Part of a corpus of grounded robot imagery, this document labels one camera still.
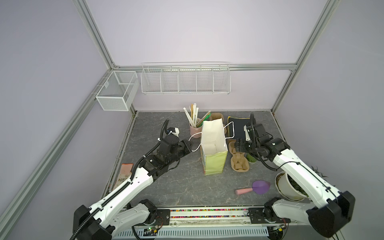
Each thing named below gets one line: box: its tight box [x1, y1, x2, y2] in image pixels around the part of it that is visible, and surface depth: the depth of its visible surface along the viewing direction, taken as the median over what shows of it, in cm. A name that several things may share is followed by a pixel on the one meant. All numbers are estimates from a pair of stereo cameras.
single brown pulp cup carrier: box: [228, 140, 250, 173], surface depth 93 cm
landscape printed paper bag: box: [200, 118, 229, 176], surface depth 81 cm
